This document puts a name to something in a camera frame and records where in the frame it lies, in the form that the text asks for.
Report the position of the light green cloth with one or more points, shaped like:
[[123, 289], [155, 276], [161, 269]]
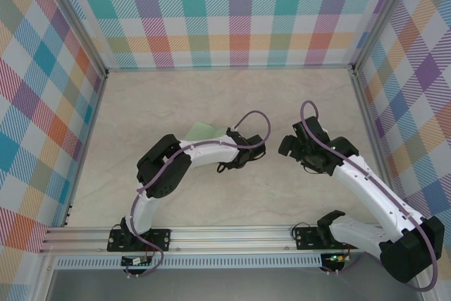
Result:
[[201, 131]]

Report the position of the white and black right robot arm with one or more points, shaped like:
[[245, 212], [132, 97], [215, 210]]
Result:
[[366, 193]]

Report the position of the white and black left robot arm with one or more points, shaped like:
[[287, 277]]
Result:
[[211, 154]]

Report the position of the controller board with green light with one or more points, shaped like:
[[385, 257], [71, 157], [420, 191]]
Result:
[[336, 258]]

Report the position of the small black controller board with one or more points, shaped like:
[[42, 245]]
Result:
[[135, 261]]

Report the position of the thin aluminium frame rail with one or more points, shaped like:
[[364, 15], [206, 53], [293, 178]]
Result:
[[229, 68], [92, 121], [373, 139]]

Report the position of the wide aluminium mounting rail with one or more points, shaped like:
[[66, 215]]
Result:
[[229, 235]]

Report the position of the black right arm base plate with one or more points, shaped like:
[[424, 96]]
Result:
[[306, 239]]

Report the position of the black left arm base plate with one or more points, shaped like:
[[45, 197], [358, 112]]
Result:
[[158, 239]]

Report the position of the aluminium frame post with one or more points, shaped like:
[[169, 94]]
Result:
[[382, 15], [75, 20]]

